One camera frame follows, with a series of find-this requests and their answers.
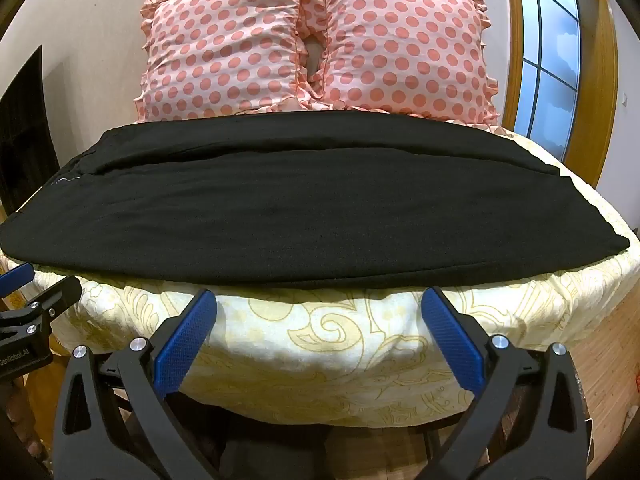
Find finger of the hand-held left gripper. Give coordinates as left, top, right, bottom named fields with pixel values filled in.
left=0, top=276, right=82, bottom=345
left=0, top=266, right=36, bottom=301

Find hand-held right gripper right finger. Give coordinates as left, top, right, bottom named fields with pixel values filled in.
left=421, top=287, right=588, bottom=480

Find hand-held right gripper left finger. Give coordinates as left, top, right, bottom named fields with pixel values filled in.
left=52, top=289, right=221, bottom=480

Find black pants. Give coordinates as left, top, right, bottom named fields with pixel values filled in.
left=0, top=111, right=631, bottom=291

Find bed with yellow floral sheet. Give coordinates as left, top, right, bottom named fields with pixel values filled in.
left=0, top=120, right=640, bottom=428

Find black panel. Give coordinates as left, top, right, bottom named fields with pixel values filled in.
left=0, top=45, right=61, bottom=216

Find pink polka dot pillow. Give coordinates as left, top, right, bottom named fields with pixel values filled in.
left=300, top=0, right=501, bottom=126
left=134, top=0, right=321, bottom=123

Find glass window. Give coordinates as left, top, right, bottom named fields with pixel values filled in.
left=515, top=0, right=583, bottom=161

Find wooden framed window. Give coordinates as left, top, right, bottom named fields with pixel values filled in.
left=502, top=0, right=621, bottom=171

